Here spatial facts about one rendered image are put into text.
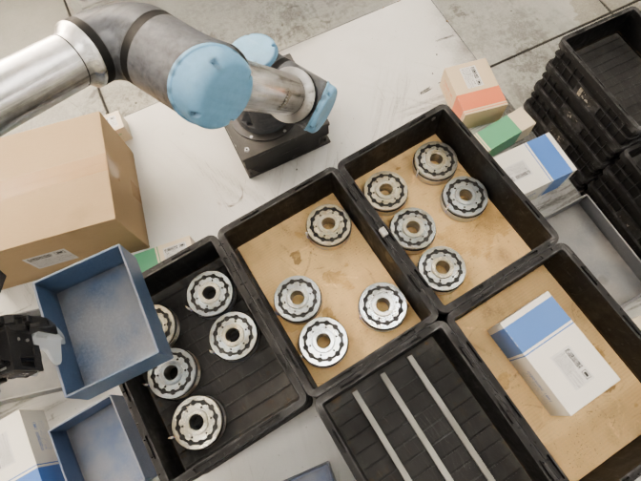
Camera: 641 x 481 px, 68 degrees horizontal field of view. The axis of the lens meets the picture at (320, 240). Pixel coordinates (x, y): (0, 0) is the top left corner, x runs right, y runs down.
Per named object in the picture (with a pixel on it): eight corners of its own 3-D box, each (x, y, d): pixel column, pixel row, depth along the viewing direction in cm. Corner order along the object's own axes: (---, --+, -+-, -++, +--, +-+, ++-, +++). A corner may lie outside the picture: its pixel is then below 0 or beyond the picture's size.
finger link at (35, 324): (39, 345, 72) (-10, 340, 63) (37, 333, 72) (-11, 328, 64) (66, 330, 71) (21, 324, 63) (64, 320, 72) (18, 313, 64)
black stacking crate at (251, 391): (112, 317, 108) (86, 305, 97) (226, 250, 112) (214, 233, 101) (187, 483, 95) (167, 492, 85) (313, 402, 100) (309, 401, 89)
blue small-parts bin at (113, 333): (54, 293, 84) (31, 282, 77) (135, 256, 86) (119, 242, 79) (87, 400, 77) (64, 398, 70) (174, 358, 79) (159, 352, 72)
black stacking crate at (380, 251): (228, 250, 112) (216, 232, 101) (335, 188, 116) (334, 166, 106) (315, 401, 100) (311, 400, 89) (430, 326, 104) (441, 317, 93)
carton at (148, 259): (112, 296, 121) (100, 290, 115) (107, 274, 123) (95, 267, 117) (202, 263, 123) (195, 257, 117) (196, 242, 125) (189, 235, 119)
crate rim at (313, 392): (217, 235, 103) (214, 231, 101) (334, 169, 107) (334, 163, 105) (311, 401, 90) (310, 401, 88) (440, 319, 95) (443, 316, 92)
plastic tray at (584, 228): (513, 236, 121) (520, 228, 117) (577, 201, 124) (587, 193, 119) (580, 329, 113) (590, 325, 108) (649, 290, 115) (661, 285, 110)
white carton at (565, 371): (486, 330, 101) (499, 323, 92) (530, 301, 103) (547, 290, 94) (550, 415, 95) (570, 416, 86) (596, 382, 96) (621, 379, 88)
